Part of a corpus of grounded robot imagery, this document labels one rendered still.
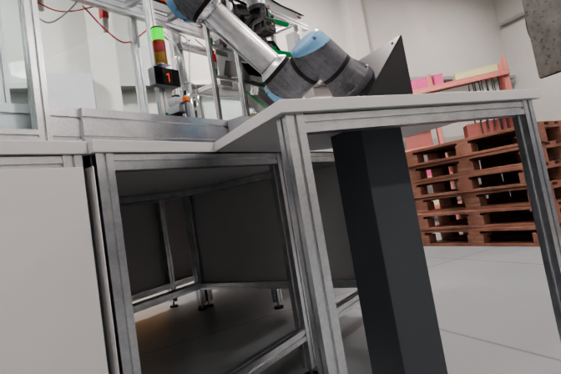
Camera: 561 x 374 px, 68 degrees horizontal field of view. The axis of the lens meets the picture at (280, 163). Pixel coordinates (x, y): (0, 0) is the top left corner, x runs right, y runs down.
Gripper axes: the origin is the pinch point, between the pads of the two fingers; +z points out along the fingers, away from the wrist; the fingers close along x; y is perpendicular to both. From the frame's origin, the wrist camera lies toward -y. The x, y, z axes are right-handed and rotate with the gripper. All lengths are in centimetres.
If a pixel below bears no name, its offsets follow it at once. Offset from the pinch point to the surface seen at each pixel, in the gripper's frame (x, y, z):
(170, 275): 70, -165, 100
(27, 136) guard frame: -92, 1, 35
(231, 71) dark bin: 18.5, -31.8, -7.5
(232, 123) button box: -24.0, 0.5, 28.5
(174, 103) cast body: -31.8, -18.9, 16.7
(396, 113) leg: -32, 61, 41
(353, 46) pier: 499, -170, -169
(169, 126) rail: -50, -2, 30
